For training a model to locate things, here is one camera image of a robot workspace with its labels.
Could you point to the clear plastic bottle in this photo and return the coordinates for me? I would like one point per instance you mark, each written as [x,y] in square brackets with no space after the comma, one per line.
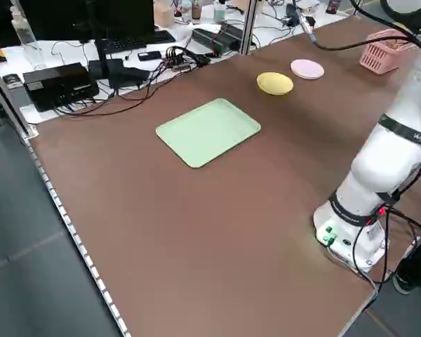
[219,10]

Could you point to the person's foot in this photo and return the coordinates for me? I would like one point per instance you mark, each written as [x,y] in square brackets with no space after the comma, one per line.
[410,277]

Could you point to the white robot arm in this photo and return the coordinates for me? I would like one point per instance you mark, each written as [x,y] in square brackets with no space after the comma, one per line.
[389,165]

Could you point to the green rectangular tray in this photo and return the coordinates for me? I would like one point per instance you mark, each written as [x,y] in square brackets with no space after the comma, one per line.
[207,133]

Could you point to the black monitor stand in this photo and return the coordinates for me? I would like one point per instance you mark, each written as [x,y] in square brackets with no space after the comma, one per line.
[103,66]

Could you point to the black keyboard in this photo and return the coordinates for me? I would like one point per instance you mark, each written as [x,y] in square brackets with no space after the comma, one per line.
[137,41]

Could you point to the yellow round plate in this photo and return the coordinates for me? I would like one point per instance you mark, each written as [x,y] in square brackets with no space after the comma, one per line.
[274,83]

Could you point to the black computer monitor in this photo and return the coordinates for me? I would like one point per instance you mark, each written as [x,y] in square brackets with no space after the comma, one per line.
[91,17]

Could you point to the brown drink cup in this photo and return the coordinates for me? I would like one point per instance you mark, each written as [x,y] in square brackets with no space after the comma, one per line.
[196,10]

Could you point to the aluminium frame post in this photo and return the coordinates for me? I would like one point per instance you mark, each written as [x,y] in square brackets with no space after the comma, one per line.
[248,24]

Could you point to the small black phone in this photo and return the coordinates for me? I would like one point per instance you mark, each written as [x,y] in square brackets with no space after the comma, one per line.
[149,55]

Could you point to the small pink slatted basket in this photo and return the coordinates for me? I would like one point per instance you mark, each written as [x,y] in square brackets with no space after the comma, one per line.
[379,58]

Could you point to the black power supply unit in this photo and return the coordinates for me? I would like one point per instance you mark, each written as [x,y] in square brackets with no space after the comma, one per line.
[214,40]
[231,29]

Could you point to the clear acrylic stand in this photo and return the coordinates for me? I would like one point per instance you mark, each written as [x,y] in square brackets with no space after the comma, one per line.
[31,45]

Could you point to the white round plate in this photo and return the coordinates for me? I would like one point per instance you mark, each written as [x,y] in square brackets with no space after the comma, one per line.
[307,68]

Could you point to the brown cardboard box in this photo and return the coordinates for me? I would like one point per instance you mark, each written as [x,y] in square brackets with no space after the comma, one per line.
[163,14]

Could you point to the aluminium frame beam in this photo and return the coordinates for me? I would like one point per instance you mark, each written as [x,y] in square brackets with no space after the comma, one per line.
[7,102]

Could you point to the black device box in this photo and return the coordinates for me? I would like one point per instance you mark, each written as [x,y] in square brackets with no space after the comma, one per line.
[59,86]

